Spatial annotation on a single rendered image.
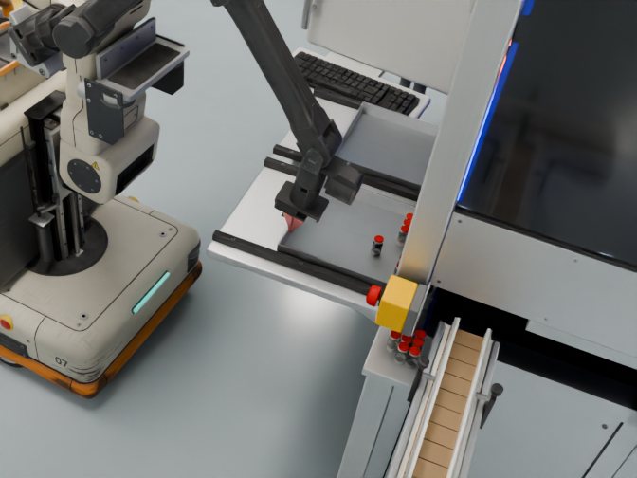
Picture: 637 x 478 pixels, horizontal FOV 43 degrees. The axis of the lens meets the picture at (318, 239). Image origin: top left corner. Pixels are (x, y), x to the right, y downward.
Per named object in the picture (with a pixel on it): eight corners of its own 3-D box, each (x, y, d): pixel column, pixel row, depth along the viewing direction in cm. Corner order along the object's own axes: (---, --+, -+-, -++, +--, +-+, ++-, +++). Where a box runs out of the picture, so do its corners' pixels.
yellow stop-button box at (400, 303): (419, 311, 154) (427, 285, 149) (409, 338, 149) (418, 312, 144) (382, 298, 155) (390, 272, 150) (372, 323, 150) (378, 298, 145)
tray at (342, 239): (455, 232, 183) (459, 221, 181) (427, 310, 165) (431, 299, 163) (317, 185, 189) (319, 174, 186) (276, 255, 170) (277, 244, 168)
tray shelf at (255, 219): (485, 147, 212) (487, 141, 211) (419, 333, 163) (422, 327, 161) (317, 93, 220) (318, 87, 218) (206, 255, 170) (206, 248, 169)
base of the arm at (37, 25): (45, 7, 167) (6, 30, 159) (69, -5, 163) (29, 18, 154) (68, 44, 171) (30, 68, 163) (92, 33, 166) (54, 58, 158)
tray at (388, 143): (483, 152, 207) (487, 140, 205) (463, 211, 189) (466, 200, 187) (360, 112, 213) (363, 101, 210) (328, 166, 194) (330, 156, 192)
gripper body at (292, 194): (317, 225, 164) (327, 200, 159) (272, 204, 165) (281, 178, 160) (327, 206, 169) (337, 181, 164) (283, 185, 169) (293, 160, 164)
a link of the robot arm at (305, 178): (310, 145, 160) (299, 160, 156) (340, 160, 159) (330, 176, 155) (300, 170, 165) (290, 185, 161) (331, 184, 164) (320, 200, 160)
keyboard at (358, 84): (419, 101, 234) (421, 94, 232) (401, 124, 224) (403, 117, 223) (299, 54, 243) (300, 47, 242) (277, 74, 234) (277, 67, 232)
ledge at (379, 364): (445, 350, 160) (447, 344, 159) (429, 399, 151) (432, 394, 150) (380, 326, 163) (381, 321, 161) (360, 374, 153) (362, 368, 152)
